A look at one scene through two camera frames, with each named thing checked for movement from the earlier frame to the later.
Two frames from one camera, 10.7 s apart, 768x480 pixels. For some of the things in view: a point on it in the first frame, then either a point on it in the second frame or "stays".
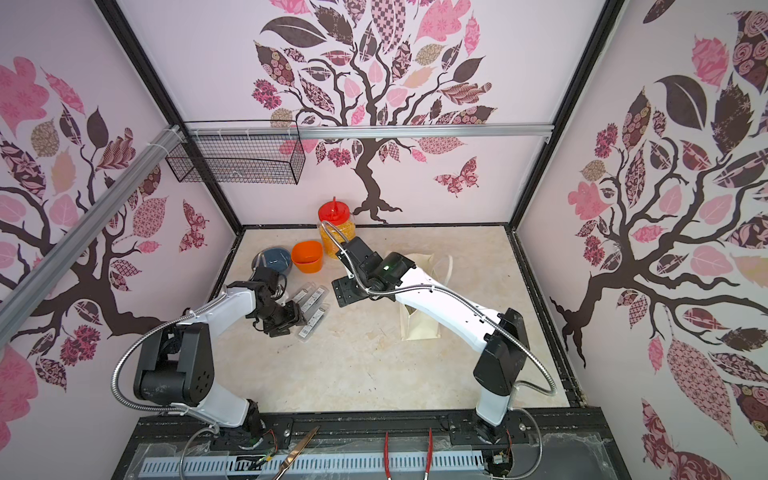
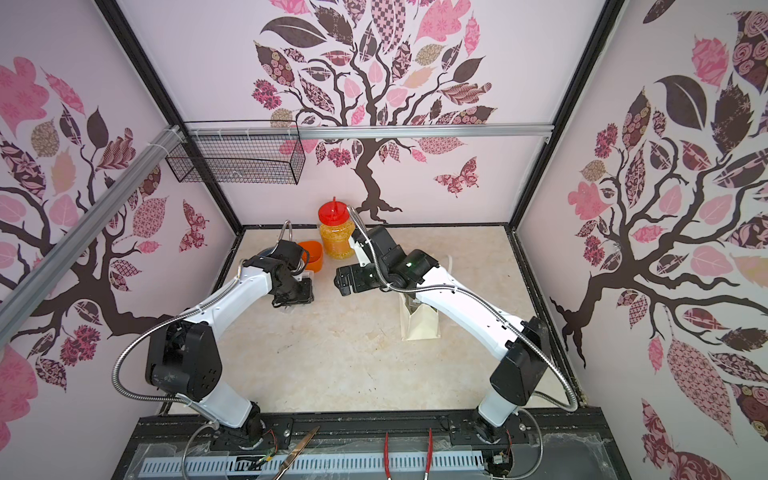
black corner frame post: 609,15 stays
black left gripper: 294,318 → 307,295
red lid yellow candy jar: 337,225 stays
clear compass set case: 316,300 → 309,274
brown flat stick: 296,453 stays
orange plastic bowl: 308,256 stays
